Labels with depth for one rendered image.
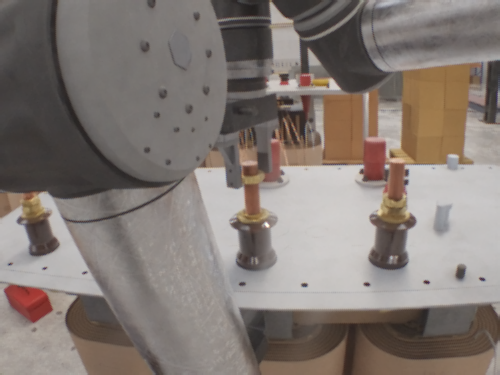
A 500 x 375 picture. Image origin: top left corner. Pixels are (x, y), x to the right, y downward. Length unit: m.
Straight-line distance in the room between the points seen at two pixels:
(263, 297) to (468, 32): 0.51
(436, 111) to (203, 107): 5.40
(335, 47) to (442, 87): 5.08
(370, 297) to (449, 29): 0.44
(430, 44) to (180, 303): 0.36
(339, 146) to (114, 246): 5.30
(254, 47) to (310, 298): 0.43
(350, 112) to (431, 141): 1.30
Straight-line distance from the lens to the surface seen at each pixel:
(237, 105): 0.59
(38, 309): 3.15
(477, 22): 0.41
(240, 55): 0.58
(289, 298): 0.65
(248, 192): 0.67
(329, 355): 0.95
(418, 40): 0.44
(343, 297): 0.65
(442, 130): 5.67
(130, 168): 0.17
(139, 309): 0.26
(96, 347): 1.10
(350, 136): 5.46
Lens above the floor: 1.76
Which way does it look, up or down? 21 degrees down
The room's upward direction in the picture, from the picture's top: 4 degrees counter-clockwise
